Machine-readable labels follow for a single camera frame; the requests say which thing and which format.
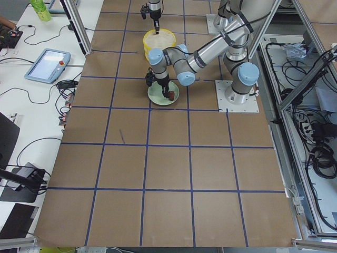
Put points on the blue teach pendant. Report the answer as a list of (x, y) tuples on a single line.
[(48, 66)]

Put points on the green drink bottle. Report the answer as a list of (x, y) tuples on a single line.
[(41, 10)]

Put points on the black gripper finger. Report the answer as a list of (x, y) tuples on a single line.
[(166, 93), (156, 26)]

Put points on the brown steamed bun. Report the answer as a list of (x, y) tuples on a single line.
[(171, 95)]

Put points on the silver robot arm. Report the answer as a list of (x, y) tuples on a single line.
[(226, 8), (186, 65)]

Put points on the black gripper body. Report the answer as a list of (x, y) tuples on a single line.
[(155, 15), (163, 81)]

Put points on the black camera stand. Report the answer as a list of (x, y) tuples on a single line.
[(27, 177)]

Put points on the aluminium frame post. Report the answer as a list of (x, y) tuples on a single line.
[(76, 23)]

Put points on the yellow steamer basket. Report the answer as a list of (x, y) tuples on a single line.
[(164, 39), (147, 52)]

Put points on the mint green plate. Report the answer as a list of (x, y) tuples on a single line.
[(155, 93)]

